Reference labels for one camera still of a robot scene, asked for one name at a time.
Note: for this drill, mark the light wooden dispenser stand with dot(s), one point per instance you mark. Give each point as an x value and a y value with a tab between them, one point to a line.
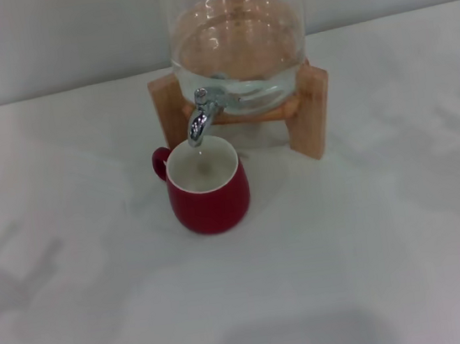
310	119

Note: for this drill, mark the red ceramic cup white inside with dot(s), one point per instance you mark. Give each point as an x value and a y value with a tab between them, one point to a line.
213	206

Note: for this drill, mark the chrome faucet tap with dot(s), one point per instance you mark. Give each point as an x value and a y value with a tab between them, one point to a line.
199	118

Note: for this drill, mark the clear glass water dispenser jar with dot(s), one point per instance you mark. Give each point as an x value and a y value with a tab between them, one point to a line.
238	39

